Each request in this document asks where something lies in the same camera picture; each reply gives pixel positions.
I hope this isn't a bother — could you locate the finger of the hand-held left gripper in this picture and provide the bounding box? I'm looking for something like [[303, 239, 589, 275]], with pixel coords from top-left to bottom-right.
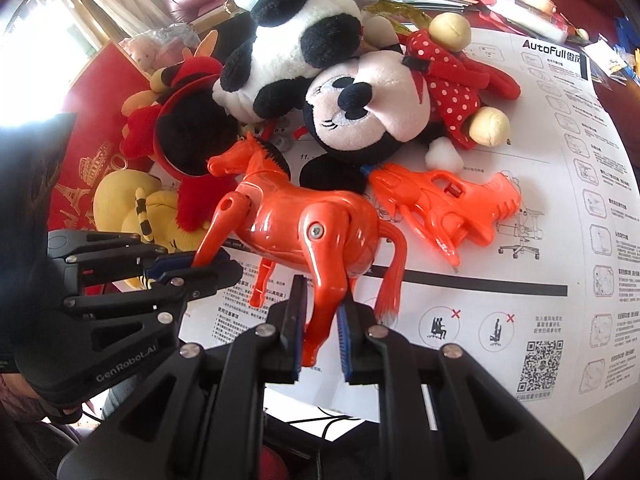
[[50, 231, 196, 281], [62, 259, 243, 317]]

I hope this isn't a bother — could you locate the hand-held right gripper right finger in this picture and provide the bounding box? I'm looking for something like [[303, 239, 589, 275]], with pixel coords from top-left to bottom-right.
[[336, 304, 586, 480]]

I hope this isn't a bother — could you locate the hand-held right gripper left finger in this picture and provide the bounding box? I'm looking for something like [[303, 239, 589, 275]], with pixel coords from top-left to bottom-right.
[[57, 275, 309, 480]]

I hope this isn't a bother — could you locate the orange plastic horse toy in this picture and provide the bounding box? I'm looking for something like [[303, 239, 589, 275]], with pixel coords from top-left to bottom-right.
[[192, 132, 407, 367]]

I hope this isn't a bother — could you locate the person's left forearm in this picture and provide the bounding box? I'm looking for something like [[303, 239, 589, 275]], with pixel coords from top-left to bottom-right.
[[0, 355, 56, 423]]

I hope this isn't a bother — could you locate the yellow tiger plush toy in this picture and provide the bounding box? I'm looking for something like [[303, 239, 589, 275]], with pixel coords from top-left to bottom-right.
[[92, 67, 203, 291]]

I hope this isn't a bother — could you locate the red stool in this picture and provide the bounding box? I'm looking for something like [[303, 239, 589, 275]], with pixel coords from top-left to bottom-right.
[[260, 447, 293, 480]]

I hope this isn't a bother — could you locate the red printed gift box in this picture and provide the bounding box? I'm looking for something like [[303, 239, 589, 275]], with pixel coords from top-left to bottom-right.
[[47, 39, 168, 241]]

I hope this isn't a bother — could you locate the pale grey toy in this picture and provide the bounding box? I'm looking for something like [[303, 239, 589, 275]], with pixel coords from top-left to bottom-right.
[[267, 114, 297, 152]]

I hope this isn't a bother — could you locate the orange plastic toy gun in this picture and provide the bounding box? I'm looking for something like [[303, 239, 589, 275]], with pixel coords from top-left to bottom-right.
[[367, 162, 523, 268]]

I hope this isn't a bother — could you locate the pink plush in plastic bag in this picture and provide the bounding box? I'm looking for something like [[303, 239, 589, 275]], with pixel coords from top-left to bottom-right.
[[119, 22, 201, 78]]

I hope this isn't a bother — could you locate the red and black plush toy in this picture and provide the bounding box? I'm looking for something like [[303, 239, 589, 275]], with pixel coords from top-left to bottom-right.
[[120, 55, 242, 233]]

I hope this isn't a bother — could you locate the mouse plush polka-dot dress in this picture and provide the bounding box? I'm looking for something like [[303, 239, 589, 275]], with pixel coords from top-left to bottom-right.
[[299, 12, 523, 196]]

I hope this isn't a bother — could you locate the white instruction sheet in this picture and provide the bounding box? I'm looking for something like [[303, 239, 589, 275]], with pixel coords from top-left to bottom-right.
[[150, 25, 636, 411]]

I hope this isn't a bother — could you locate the panda plush toy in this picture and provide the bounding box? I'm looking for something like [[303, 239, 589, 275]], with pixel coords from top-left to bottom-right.
[[212, 0, 365, 123]]

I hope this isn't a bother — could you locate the gold foil piece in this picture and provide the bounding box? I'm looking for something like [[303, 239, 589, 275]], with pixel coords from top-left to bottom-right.
[[364, 0, 432, 28]]

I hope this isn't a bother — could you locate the white flat packet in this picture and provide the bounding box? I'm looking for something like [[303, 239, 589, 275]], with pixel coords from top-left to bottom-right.
[[492, 5, 571, 45]]

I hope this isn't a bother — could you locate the white printed card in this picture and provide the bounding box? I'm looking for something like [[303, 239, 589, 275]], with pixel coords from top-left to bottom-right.
[[582, 40, 628, 78]]

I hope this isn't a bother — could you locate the black cable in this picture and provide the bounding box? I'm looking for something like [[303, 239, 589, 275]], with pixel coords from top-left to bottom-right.
[[280, 407, 361, 441]]

